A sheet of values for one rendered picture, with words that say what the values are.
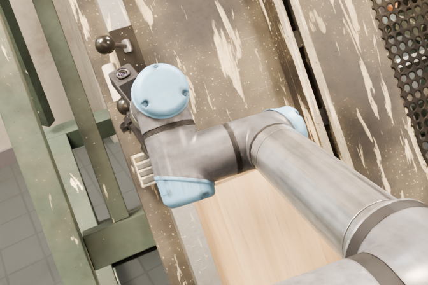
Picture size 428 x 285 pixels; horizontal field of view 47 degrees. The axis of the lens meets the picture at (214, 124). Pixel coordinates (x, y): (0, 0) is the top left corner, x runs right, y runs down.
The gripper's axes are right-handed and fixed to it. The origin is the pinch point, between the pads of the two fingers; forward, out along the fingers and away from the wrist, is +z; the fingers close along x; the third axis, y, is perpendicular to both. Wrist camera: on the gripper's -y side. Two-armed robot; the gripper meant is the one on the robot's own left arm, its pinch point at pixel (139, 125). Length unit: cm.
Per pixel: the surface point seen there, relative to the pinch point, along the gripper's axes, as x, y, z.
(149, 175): -2.9, 9.3, 6.7
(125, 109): -1.9, -2.8, -8.2
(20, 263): -64, 5, 179
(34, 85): -12, -46, 91
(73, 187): -20, -4, 84
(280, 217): 17.7, 33.2, 11.8
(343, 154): 36.2, 28.9, 5.1
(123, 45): 5.4, -15.2, -2.5
